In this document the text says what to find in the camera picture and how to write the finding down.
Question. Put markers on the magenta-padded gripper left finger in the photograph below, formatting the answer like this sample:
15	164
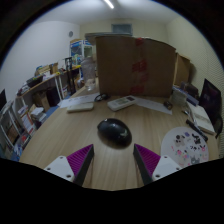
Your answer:
60	166

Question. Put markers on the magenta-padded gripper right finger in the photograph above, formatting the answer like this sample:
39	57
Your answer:
165	166

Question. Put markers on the black computer mouse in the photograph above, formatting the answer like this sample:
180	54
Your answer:
114	131

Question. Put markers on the round white printed mouse pad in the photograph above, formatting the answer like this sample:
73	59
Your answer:
186	146

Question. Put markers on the black marker pen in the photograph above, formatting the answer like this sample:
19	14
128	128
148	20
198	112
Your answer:
196	130

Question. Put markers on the white shelf unit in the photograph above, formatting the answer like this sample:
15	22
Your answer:
13	130

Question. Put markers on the white book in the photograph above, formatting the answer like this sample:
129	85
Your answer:
203	118

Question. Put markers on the small dark binder clip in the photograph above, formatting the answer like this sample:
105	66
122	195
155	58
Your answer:
167	105

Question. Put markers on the plain white paper sheet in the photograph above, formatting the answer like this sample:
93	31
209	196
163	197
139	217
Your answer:
153	105

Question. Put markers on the small flat white remote control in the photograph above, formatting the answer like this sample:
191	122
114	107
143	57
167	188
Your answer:
80	107

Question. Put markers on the black office chair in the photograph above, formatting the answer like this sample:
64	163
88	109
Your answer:
218	126

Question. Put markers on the printed white paper sheet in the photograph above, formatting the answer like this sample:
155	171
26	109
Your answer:
78	99

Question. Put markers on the clear plastic container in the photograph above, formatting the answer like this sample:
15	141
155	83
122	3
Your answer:
179	97

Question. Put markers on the blue book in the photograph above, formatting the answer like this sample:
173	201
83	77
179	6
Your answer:
193	100

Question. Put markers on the white remote control with buttons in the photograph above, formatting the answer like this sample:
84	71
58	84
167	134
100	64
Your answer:
121	102

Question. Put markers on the dark rectangular case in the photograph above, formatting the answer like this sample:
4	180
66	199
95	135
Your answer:
192	90

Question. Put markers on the wooden side desk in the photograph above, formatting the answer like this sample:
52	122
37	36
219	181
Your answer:
40	85

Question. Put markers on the black storage bin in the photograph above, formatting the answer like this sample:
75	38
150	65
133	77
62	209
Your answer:
35	81

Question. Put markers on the black metal stand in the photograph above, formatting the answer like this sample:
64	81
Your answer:
69	71

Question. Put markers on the small brown cardboard box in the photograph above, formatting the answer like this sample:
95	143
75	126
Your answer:
182	70

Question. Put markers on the clear plastic water jug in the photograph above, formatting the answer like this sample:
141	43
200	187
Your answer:
88	71

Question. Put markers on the large brown cardboard box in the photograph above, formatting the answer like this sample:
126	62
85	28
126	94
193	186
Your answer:
116	66

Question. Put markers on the white cabinet with blue print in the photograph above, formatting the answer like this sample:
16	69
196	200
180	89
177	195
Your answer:
77	50

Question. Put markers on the ceiling light tube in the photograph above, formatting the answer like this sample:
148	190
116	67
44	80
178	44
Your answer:
108	4

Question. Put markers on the round wall clock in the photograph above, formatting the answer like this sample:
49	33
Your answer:
70	33

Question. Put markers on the wall air vent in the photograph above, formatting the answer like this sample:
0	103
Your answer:
121	29

